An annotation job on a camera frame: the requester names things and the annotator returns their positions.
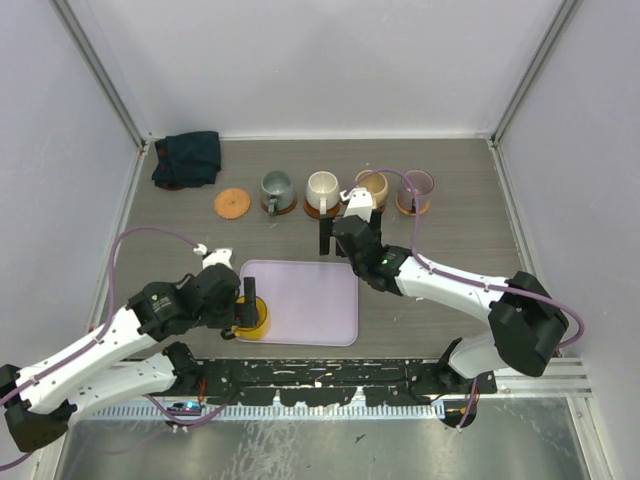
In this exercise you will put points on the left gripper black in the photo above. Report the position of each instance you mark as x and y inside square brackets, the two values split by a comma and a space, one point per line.
[239, 314]

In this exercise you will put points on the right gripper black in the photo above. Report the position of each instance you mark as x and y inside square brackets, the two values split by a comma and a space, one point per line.
[325, 233]

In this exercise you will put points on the yellow transparent mug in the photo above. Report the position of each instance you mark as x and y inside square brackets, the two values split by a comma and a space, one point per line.
[262, 325]

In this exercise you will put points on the white ceramic mug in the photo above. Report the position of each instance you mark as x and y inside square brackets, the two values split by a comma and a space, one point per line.
[322, 191]

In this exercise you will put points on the beige ceramic mug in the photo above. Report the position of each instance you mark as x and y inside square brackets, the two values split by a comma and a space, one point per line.
[375, 183]

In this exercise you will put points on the woven rattan coaster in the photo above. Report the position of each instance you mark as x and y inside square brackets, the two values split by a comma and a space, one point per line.
[232, 203]
[410, 206]

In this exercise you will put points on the lavender plastic tray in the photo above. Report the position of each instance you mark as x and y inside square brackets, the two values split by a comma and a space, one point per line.
[308, 303]

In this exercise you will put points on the grey-green ceramic mug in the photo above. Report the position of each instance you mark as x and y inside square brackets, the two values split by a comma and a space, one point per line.
[278, 184]

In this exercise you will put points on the purple transparent mug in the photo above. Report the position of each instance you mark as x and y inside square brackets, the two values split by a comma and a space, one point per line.
[416, 183]

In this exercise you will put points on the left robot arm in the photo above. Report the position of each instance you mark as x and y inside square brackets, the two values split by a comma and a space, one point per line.
[43, 400]

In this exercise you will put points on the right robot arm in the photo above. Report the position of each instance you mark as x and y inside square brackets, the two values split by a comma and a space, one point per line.
[525, 325]

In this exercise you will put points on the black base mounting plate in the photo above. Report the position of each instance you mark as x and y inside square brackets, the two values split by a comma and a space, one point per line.
[316, 382]

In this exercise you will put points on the dark blue folded cloth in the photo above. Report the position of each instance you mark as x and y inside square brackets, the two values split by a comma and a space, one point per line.
[189, 160]

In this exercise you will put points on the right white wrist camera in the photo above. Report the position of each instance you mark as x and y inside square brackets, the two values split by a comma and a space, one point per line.
[358, 202]

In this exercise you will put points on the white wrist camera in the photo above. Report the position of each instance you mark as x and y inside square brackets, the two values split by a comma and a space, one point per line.
[212, 257]
[358, 202]

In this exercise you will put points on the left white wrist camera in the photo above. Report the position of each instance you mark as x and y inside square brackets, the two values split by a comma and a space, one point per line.
[212, 257]

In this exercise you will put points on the slotted cable duct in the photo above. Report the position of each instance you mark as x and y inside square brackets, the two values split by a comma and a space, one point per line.
[145, 411]

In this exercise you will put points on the aluminium front rail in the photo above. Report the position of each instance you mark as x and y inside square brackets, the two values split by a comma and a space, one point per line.
[564, 377]

